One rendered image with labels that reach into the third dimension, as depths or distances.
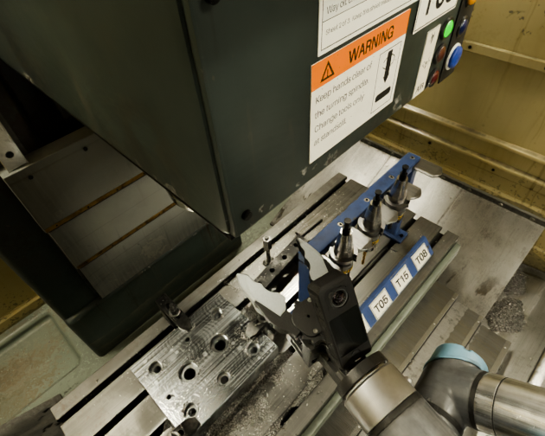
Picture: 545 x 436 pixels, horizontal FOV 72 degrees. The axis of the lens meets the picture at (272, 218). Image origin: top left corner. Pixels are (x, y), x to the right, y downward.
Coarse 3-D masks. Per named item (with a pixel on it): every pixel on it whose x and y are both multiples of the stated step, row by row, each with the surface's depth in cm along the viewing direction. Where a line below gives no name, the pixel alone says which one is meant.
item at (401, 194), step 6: (396, 180) 89; (402, 180) 88; (396, 186) 90; (402, 186) 89; (390, 192) 92; (396, 192) 90; (402, 192) 90; (390, 198) 93; (396, 198) 91; (402, 198) 91
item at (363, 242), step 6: (354, 228) 89; (354, 234) 88; (360, 234) 88; (366, 234) 88; (354, 240) 87; (360, 240) 86; (366, 240) 86; (360, 246) 86; (366, 246) 86; (360, 252) 85
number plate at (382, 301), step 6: (384, 288) 107; (378, 294) 106; (384, 294) 107; (378, 300) 106; (384, 300) 107; (390, 300) 108; (372, 306) 104; (378, 306) 106; (384, 306) 107; (378, 312) 105
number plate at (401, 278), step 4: (404, 268) 112; (400, 272) 111; (404, 272) 112; (408, 272) 113; (396, 276) 110; (400, 276) 111; (404, 276) 112; (408, 276) 113; (392, 280) 109; (396, 280) 110; (400, 280) 111; (404, 280) 112; (408, 280) 113; (396, 284) 110; (400, 284) 111; (404, 284) 112; (396, 288) 110; (400, 288) 110
